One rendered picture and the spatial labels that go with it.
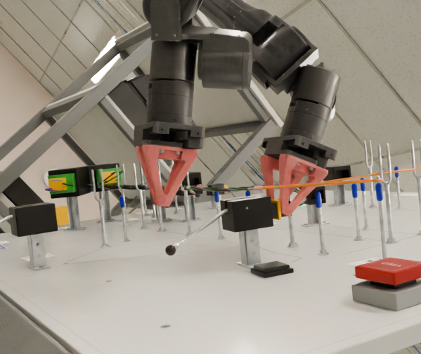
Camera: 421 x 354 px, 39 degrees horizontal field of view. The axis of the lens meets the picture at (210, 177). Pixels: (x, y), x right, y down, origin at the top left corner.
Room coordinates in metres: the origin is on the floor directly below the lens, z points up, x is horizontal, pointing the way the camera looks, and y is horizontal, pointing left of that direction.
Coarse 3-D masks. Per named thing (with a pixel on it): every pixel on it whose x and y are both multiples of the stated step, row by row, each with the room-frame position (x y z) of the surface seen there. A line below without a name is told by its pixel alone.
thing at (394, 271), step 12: (372, 264) 0.51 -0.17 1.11; (384, 264) 0.50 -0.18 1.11; (396, 264) 0.50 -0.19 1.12; (408, 264) 0.49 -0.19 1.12; (420, 264) 0.48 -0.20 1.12; (360, 276) 0.51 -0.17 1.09; (372, 276) 0.50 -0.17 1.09; (384, 276) 0.48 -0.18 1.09; (396, 276) 0.47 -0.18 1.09; (408, 276) 0.48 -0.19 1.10; (420, 276) 0.48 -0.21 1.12; (396, 288) 0.49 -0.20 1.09
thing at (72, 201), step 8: (72, 168) 1.31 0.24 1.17; (80, 168) 1.32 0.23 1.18; (88, 168) 1.37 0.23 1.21; (80, 176) 1.32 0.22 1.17; (88, 176) 1.37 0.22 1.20; (80, 184) 1.32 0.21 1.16; (72, 192) 1.32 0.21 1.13; (80, 192) 1.32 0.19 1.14; (88, 192) 1.37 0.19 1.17; (72, 200) 1.38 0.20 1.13; (72, 208) 1.38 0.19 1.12; (72, 216) 1.39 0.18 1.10; (72, 224) 1.40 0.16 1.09
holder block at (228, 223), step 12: (228, 204) 0.71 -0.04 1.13; (240, 204) 0.70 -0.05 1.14; (252, 204) 0.70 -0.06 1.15; (264, 204) 0.71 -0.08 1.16; (228, 216) 0.72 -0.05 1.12; (240, 216) 0.71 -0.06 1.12; (252, 216) 0.71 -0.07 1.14; (264, 216) 0.71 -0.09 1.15; (228, 228) 0.73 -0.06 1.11; (240, 228) 0.71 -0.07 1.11; (252, 228) 0.71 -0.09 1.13
